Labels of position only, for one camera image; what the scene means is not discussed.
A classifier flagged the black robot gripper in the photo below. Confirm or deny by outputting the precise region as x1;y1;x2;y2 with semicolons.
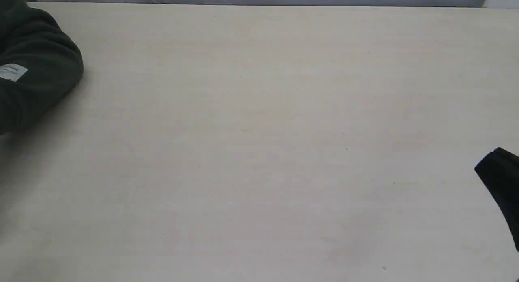
474;147;519;251

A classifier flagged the dark green sleeved forearm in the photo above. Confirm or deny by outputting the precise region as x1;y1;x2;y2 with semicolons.
0;0;84;135

